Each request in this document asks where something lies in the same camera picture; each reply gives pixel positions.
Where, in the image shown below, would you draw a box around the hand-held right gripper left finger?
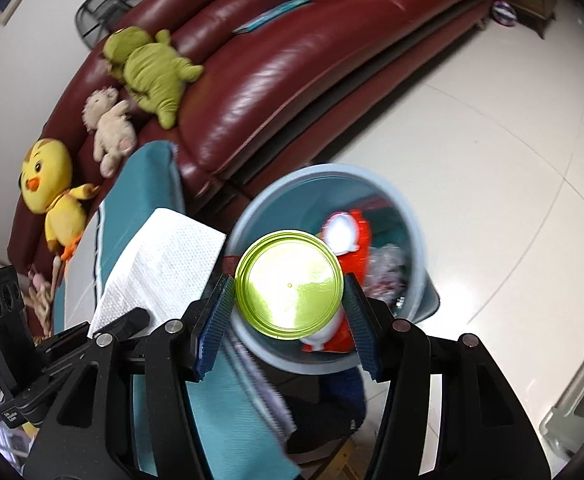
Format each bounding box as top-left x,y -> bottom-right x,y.
22,274 -> 238,480

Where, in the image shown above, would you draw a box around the long-limbed rabbit plush toy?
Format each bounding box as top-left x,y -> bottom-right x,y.
24,257 -> 65,336

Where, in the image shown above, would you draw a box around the black mesh chair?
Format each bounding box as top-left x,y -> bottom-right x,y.
74,0 -> 148,50

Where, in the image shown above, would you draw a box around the clear plastic bag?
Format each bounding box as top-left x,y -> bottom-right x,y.
367,242 -> 418,306

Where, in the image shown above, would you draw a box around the person's dark trousers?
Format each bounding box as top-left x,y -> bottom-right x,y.
272,367 -> 368,466

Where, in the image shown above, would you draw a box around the light blue trash bin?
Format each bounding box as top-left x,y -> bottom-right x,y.
224,162 -> 440,376

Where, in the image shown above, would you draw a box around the white paper towel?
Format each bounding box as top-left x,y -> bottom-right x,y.
88,207 -> 228,341

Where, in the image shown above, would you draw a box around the green dinosaur plush toy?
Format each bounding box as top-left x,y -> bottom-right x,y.
103,26 -> 205,129

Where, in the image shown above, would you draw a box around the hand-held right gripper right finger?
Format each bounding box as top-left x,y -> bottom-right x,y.
342,274 -> 553,480

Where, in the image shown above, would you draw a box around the red foil wrapper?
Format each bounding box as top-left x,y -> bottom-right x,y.
299,210 -> 373,356

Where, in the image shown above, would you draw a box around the beige plush doll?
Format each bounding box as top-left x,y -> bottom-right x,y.
82,87 -> 138,178

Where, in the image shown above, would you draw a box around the dark red leather sofa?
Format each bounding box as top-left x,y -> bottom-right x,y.
7,0 -> 498,281

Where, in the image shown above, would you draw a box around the yellow chick plush toy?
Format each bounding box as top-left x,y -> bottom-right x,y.
19,137 -> 102,263

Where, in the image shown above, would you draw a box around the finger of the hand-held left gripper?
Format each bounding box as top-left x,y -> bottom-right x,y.
38,307 -> 151,372

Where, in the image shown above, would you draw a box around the teal printed blanket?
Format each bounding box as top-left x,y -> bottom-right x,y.
52,140 -> 303,480

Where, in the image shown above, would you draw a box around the striped ball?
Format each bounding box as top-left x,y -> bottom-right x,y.
492,0 -> 519,27

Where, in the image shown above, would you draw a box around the grey plastic stool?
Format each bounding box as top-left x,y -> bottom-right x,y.
539,337 -> 584,461

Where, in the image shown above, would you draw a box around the lime green plastic lid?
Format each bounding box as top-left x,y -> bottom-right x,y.
234,230 -> 345,342

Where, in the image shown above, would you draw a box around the thin blue book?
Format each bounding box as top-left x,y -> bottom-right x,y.
232,0 -> 315,36

